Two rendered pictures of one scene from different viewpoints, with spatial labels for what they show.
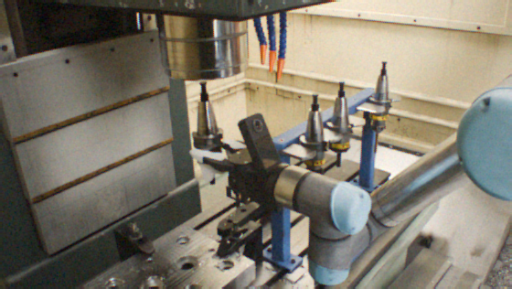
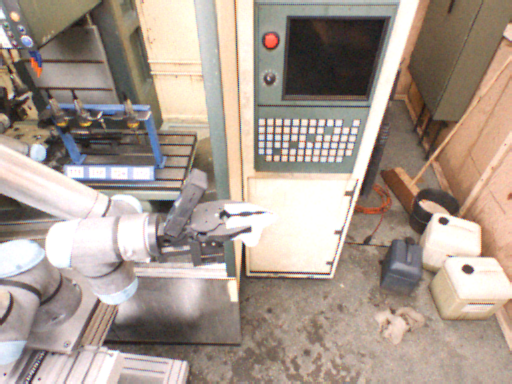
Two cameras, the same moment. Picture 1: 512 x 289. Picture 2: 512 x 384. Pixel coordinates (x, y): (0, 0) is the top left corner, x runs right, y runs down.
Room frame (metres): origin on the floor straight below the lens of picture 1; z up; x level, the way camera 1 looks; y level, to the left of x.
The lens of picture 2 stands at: (0.74, -1.72, 1.98)
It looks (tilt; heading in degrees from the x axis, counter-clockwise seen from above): 45 degrees down; 50
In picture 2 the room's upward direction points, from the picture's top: straight up
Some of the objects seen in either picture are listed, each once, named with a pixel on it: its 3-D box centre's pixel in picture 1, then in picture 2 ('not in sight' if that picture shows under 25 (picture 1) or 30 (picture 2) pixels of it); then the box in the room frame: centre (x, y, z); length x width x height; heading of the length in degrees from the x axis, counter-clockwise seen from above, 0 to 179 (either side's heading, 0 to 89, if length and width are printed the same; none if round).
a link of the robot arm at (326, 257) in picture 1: (335, 246); not in sight; (0.64, -0.13, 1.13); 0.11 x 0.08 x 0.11; 135
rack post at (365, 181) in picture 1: (368, 144); (154, 139); (1.22, -0.34, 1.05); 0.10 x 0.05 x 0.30; 49
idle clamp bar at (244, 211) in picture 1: (250, 215); (99, 139); (1.05, 0.03, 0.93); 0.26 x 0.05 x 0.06; 144
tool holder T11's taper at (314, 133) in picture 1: (314, 123); (54, 105); (0.90, -0.13, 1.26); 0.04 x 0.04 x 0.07
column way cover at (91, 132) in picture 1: (101, 138); (70, 73); (1.10, 0.42, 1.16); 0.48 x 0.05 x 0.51; 139
